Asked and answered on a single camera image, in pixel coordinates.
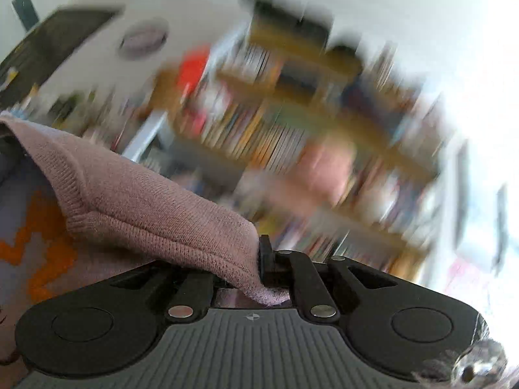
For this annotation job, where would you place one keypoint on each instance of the dark wall board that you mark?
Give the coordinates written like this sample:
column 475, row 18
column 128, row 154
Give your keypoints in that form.
column 48, row 46

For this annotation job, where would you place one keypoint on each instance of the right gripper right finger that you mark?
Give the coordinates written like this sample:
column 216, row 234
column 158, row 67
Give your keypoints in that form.
column 293, row 270

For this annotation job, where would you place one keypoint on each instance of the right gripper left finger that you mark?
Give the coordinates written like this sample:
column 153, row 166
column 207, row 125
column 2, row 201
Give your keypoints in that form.
column 192, row 299

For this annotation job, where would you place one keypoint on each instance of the wooden bookshelf with books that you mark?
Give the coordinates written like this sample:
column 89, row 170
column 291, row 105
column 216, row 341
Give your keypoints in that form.
column 333, row 155

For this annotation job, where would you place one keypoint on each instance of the pink and lilac knit sweater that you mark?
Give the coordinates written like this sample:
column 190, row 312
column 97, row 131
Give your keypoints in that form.
column 108, row 199

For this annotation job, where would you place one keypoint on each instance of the round wall clock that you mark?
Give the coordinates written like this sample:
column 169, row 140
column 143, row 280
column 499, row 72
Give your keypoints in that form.
column 143, row 39

